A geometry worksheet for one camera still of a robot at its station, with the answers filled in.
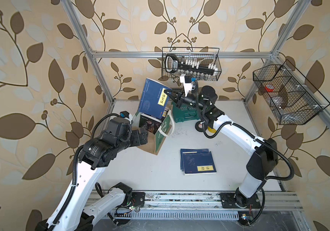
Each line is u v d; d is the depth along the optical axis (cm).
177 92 62
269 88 81
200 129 102
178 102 61
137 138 56
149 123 87
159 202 74
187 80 58
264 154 45
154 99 68
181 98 60
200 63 97
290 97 75
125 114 56
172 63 87
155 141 77
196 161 86
